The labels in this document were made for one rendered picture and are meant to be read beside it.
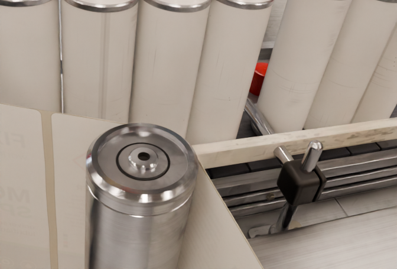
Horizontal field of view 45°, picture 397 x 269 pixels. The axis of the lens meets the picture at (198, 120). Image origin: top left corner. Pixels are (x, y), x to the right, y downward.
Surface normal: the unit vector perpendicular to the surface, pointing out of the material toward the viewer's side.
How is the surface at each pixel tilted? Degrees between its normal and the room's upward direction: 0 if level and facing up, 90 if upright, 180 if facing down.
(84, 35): 90
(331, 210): 0
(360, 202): 0
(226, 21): 90
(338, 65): 90
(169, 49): 90
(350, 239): 0
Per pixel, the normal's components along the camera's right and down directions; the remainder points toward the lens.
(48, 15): 0.87, 0.40
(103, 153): 0.15, -0.77
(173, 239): 0.72, 0.52
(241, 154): 0.35, 0.63
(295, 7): -0.87, 0.18
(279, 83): -0.63, 0.40
